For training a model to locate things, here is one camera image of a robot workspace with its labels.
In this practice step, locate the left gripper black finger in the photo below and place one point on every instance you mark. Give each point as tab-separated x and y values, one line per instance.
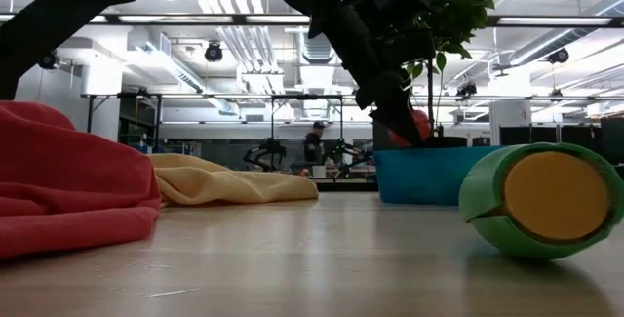
402	122

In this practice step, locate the red toy tomato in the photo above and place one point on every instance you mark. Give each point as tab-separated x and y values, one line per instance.
423	124

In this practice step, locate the black background robot arm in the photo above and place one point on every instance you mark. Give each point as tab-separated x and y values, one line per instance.
267	153
347	153

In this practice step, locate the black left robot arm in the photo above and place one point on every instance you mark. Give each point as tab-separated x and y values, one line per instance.
49	24

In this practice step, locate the teal plastic tupperware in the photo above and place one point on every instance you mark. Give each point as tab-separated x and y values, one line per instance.
419	175

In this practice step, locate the black ceiling spotlight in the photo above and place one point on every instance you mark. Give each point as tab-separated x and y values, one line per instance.
558	56
467	89
213	52
49	61

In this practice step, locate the person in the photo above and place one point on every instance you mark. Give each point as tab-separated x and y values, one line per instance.
314	144

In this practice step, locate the potted green bonsai plant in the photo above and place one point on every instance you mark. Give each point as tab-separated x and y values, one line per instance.
458	0

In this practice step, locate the green toy cucumber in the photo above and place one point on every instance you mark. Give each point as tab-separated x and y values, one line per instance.
556	197

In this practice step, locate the orange cloth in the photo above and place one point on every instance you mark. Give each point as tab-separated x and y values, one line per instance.
229	183

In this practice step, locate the red cloth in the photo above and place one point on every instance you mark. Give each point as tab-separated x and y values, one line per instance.
68	185

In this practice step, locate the corrugated silver ventilation duct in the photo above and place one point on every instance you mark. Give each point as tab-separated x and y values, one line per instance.
318	49

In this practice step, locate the black background workstation frame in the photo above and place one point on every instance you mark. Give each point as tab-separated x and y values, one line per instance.
307	96

